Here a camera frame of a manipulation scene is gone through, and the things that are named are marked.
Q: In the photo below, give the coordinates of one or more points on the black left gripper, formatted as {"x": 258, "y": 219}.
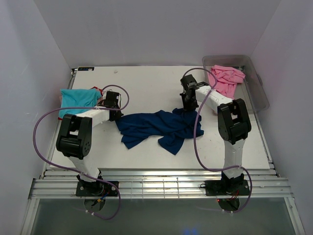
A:
{"x": 118, "y": 116}

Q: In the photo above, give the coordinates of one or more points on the pink t shirt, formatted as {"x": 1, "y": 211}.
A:
{"x": 227, "y": 79}

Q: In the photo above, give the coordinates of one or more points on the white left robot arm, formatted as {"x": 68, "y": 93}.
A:
{"x": 74, "y": 142}

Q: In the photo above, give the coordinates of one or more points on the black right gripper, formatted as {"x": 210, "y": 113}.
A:
{"x": 187, "y": 107}

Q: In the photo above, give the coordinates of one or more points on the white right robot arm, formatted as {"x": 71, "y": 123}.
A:
{"x": 233, "y": 126}

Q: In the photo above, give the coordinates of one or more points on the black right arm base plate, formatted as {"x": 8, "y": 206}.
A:
{"x": 217, "y": 188}

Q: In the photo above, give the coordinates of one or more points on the clear plastic bin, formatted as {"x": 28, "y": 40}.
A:
{"x": 251, "y": 90}

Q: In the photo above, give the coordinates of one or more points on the turquoise folded t shirt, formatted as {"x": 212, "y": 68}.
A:
{"x": 77, "y": 101}

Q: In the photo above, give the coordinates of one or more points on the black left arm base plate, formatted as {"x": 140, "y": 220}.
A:
{"x": 94, "y": 189}

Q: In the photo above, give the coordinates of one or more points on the blue label sticker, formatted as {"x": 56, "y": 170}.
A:
{"x": 85, "y": 69}

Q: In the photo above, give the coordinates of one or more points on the navy blue t shirt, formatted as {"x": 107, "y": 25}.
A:
{"x": 172, "y": 127}

